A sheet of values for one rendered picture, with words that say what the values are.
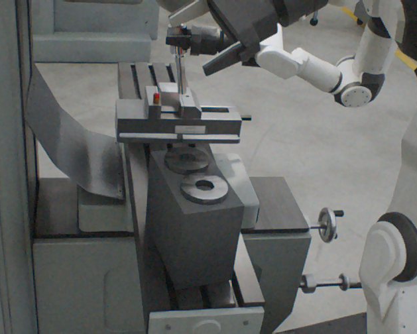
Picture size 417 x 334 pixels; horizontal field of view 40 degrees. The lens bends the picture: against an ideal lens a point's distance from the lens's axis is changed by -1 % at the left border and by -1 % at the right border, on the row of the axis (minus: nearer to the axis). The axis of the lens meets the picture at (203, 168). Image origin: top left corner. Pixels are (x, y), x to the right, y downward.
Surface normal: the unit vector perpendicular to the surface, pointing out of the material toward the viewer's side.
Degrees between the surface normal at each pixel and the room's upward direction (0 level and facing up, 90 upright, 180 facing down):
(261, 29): 110
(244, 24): 35
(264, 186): 0
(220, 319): 90
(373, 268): 90
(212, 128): 90
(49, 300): 90
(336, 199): 0
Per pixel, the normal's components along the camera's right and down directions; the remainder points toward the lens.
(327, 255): 0.11, -0.84
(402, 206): -0.93, 0.11
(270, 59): -0.04, 0.80
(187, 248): 0.35, 0.53
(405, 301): 0.36, 0.08
